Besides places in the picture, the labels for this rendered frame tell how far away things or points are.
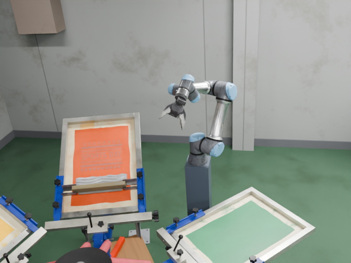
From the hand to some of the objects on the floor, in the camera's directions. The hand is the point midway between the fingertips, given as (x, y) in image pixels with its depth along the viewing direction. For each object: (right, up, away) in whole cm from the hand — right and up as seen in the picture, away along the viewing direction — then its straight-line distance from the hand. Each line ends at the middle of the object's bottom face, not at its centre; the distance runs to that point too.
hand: (171, 124), depth 212 cm
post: (-35, -114, +172) cm, 210 cm away
